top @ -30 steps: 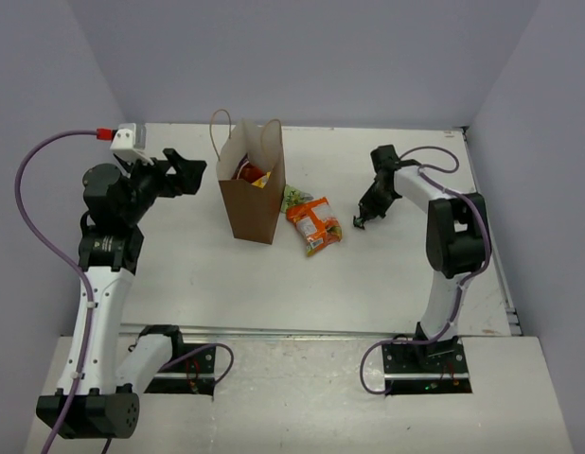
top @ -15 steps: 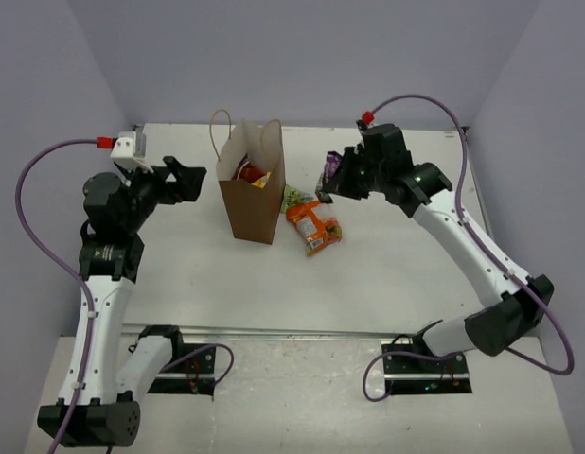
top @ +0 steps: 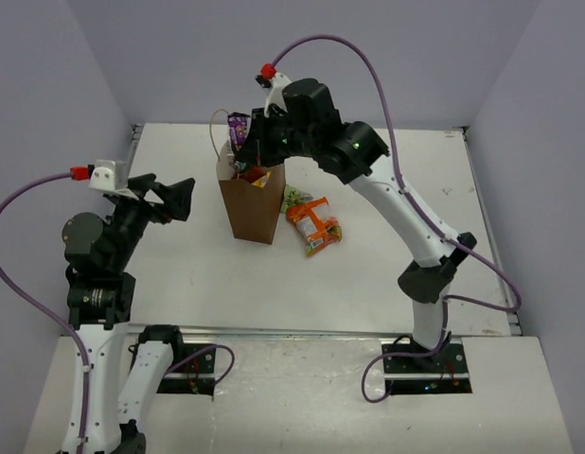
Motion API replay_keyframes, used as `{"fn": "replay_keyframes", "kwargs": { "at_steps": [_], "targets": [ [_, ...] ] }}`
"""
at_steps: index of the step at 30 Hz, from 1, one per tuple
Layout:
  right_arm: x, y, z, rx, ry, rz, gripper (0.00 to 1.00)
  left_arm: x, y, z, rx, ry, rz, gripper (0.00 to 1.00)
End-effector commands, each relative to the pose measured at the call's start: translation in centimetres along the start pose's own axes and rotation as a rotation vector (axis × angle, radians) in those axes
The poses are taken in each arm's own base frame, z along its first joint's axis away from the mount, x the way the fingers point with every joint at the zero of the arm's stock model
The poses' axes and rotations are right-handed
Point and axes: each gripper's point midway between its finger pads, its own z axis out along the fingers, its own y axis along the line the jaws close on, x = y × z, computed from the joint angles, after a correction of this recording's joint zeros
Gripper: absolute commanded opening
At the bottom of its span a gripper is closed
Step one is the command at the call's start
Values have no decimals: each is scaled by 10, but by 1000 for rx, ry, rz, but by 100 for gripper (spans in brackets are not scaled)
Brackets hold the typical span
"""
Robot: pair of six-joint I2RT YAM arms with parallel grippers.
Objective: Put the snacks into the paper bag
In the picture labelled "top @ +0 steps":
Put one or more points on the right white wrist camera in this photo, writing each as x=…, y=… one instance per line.
x=273, y=83

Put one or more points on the red Doritos chip bag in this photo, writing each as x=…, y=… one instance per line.
x=248, y=173

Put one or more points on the yellow M&M's packet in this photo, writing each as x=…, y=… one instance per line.
x=263, y=180

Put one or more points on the orange Reese's packet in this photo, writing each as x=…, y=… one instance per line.
x=316, y=223

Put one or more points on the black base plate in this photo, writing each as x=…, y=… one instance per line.
x=446, y=373
x=196, y=377

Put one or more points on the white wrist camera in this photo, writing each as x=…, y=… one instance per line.
x=273, y=83
x=111, y=178

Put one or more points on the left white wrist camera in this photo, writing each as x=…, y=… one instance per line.
x=111, y=178

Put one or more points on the green candy packet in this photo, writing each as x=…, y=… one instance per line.
x=293, y=197

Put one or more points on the brown M&M's packet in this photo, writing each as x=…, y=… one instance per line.
x=238, y=127

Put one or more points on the brown paper bag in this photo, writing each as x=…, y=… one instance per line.
x=252, y=212

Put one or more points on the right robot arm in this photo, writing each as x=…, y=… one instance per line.
x=299, y=119

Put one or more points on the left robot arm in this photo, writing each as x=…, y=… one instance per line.
x=107, y=415

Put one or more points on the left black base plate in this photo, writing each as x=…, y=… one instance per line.
x=196, y=377

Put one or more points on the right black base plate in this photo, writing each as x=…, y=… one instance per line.
x=446, y=373

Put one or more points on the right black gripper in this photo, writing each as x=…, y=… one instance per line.
x=256, y=146

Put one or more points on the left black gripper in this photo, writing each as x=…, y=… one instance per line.
x=150, y=199

